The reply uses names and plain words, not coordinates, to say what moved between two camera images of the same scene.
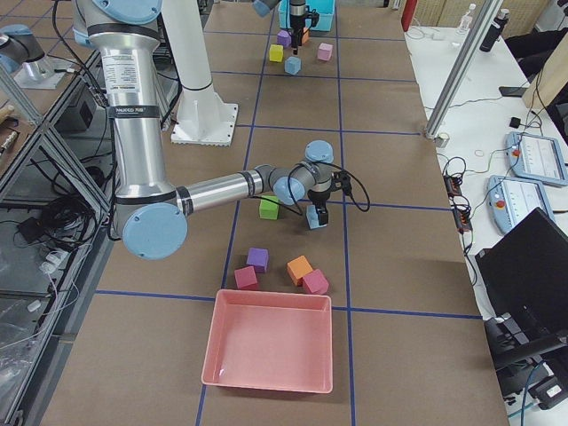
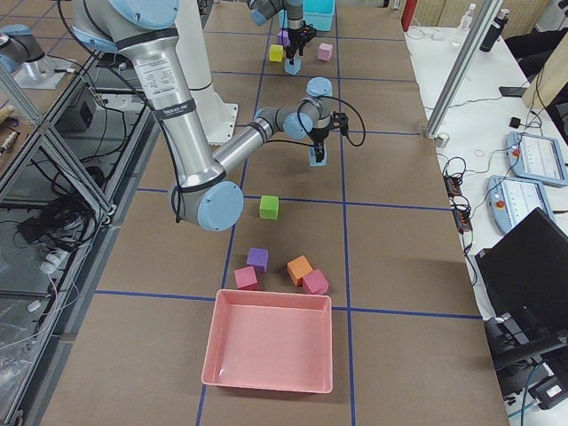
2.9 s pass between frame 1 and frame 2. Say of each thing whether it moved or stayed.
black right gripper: moved
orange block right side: stayed
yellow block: stayed
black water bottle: stayed
